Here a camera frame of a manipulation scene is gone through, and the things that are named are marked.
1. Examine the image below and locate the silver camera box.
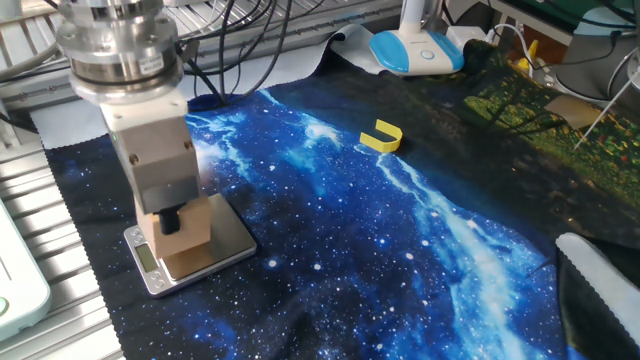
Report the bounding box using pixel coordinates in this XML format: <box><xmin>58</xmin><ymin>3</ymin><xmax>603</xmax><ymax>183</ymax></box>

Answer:
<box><xmin>0</xmin><ymin>0</ymin><xmax>24</xmax><ymax>21</ymax></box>

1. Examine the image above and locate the silver digital scale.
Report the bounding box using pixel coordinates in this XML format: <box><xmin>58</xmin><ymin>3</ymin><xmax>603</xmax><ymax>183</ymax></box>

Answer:
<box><xmin>123</xmin><ymin>192</ymin><xmax>259</xmax><ymax>299</ymax></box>

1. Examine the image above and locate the grey metal gripper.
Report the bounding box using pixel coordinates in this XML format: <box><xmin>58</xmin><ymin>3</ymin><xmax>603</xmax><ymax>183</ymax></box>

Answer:
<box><xmin>107</xmin><ymin>114</ymin><xmax>202</xmax><ymax>237</ymax></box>

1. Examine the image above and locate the black cable bundle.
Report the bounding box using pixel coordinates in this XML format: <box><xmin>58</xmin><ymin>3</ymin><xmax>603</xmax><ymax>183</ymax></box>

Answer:
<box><xmin>177</xmin><ymin>0</ymin><xmax>331</xmax><ymax>107</ymax></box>

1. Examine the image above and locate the aluminium profile rail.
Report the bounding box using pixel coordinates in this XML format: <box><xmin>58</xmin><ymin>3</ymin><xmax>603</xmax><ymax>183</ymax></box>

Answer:
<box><xmin>0</xmin><ymin>9</ymin><xmax>401</xmax><ymax>114</ymax></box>

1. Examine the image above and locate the thin white rod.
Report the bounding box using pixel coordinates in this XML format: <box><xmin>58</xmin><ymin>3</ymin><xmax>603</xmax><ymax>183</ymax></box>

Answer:
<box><xmin>573</xmin><ymin>67</ymin><xmax>640</xmax><ymax>151</ymax></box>

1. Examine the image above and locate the wooden cube block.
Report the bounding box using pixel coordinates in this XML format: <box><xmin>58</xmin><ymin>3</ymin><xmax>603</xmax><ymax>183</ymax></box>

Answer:
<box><xmin>135</xmin><ymin>193</ymin><xmax>213</xmax><ymax>260</ymax></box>

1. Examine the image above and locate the small yellow tool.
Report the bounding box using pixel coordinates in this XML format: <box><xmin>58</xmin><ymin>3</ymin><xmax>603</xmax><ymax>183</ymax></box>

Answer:
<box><xmin>516</xmin><ymin>38</ymin><xmax>540</xmax><ymax>71</ymax></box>

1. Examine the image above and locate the thick grey hose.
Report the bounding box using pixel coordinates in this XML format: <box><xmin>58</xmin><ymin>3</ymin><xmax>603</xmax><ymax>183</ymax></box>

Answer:
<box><xmin>0</xmin><ymin>42</ymin><xmax>62</xmax><ymax>84</ymax></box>

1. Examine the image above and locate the white power adapter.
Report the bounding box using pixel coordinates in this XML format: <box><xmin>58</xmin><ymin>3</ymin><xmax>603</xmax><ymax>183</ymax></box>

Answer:
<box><xmin>446</xmin><ymin>25</ymin><xmax>487</xmax><ymax>51</ymax></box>

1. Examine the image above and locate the blue white lamp base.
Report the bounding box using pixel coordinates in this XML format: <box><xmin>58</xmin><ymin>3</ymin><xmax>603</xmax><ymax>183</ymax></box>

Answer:
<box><xmin>368</xmin><ymin>0</ymin><xmax>466</xmax><ymax>77</ymax></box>

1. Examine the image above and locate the white teach pendant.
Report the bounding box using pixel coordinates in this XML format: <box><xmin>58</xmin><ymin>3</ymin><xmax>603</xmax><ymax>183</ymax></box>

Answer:
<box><xmin>0</xmin><ymin>197</ymin><xmax>54</xmax><ymax>344</ymax></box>

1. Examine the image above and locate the tan cardboard piece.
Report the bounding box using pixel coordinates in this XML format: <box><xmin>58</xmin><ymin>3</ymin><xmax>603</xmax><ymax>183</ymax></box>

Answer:
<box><xmin>543</xmin><ymin>93</ymin><xmax>607</xmax><ymax>131</ymax></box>

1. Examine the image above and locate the galaxy print cloth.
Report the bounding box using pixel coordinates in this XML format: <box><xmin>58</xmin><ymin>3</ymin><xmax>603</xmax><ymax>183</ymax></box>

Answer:
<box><xmin>29</xmin><ymin>22</ymin><xmax>640</xmax><ymax>360</ymax></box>

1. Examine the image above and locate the thin white cable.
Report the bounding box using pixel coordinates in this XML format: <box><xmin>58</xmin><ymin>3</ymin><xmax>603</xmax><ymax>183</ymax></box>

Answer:
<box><xmin>485</xmin><ymin>22</ymin><xmax>534</xmax><ymax>79</ymax></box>

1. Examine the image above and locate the yellow U-shaped clip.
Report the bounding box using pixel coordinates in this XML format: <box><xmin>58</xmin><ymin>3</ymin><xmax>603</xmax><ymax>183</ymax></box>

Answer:
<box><xmin>358</xmin><ymin>118</ymin><xmax>404</xmax><ymax>154</ymax></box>

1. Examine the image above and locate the desk with green top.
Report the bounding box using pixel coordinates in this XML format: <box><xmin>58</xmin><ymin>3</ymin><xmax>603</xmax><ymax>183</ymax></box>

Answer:
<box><xmin>489</xmin><ymin>0</ymin><xmax>640</xmax><ymax>49</ymax></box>

